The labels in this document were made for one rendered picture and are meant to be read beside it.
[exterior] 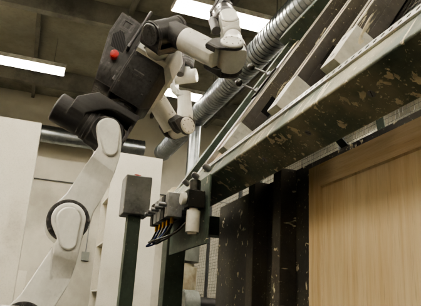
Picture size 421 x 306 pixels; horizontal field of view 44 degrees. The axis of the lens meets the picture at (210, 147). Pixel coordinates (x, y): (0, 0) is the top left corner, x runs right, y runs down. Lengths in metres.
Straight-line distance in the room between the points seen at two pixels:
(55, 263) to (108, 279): 4.02
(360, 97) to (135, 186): 1.48
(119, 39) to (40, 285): 0.91
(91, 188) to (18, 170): 2.52
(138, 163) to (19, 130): 1.98
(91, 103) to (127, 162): 4.12
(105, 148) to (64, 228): 0.31
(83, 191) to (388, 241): 1.03
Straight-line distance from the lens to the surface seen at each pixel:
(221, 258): 2.39
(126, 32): 2.03
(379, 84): 1.05
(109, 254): 5.81
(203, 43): 1.77
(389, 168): 1.33
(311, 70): 1.58
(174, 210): 1.90
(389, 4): 1.42
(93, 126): 1.90
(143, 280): 5.87
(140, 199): 2.37
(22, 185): 4.31
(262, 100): 1.99
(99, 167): 1.85
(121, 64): 1.96
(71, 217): 1.78
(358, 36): 1.31
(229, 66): 1.75
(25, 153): 4.37
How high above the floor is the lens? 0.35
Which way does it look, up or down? 18 degrees up
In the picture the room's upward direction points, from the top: 3 degrees clockwise
